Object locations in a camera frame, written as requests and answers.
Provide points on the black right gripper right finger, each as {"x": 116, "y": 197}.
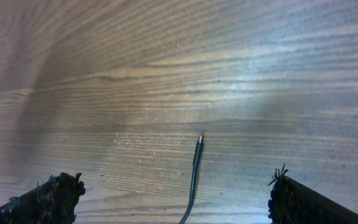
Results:
{"x": 291, "y": 202}

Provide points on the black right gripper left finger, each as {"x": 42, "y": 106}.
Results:
{"x": 53, "y": 202}

